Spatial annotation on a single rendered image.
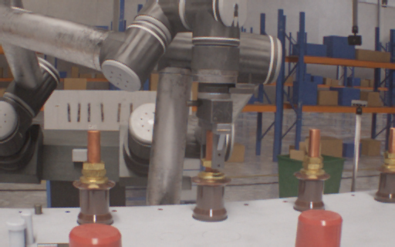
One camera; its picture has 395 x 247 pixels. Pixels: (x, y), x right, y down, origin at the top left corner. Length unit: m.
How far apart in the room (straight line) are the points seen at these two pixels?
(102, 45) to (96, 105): 4.71
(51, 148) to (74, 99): 3.16
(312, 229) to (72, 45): 0.74
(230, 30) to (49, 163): 1.79
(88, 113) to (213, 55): 4.81
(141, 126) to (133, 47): 1.07
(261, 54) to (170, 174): 0.43
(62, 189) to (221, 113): 2.25
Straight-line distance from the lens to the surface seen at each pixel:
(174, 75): 1.41
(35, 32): 1.28
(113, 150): 2.65
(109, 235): 0.62
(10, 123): 2.21
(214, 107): 1.05
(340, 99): 10.65
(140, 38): 1.12
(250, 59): 1.43
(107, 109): 5.86
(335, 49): 10.50
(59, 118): 5.82
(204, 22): 1.08
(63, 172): 2.69
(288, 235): 1.06
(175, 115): 1.41
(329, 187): 5.55
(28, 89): 2.29
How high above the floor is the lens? 1.70
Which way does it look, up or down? 6 degrees down
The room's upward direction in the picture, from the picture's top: 2 degrees clockwise
